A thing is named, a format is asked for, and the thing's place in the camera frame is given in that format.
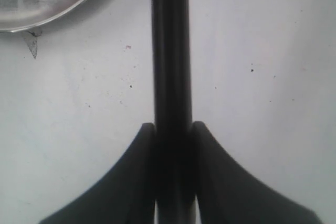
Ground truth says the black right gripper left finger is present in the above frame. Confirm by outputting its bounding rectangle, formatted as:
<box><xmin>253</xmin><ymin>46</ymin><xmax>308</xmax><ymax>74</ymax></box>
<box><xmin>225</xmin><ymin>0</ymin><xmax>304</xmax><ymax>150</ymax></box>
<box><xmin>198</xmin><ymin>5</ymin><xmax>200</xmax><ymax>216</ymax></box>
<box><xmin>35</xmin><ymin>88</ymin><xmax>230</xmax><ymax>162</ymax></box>
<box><xmin>41</xmin><ymin>123</ymin><xmax>155</xmax><ymax>223</ymax></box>

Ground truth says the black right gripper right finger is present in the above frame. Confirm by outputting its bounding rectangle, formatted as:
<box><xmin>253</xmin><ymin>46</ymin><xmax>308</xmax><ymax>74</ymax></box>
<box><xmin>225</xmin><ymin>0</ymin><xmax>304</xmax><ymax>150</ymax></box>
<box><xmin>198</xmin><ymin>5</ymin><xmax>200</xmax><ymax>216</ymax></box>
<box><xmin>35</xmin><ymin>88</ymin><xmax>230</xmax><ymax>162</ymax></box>
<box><xmin>193</xmin><ymin>122</ymin><xmax>319</xmax><ymax>224</ymax></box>

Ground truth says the black knife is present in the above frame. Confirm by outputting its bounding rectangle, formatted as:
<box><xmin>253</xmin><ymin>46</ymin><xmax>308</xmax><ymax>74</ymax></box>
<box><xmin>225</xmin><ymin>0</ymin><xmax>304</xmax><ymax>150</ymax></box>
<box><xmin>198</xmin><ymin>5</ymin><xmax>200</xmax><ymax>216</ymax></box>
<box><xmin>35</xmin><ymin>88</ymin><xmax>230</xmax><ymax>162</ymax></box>
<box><xmin>152</xmin><ymin>0</ymin><xmax>196</xmax><ymax>223</ymax></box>

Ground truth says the clear tape scrap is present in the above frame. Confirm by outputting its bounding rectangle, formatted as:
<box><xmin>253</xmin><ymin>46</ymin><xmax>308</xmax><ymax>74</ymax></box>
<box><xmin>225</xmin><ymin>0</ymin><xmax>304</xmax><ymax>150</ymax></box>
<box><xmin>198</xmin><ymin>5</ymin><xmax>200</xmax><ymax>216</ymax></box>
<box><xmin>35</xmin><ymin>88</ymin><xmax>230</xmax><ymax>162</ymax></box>
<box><xmin>22</xmin><ymin>27</ymin><xmax>43</xmax><ymax>59</ymax></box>

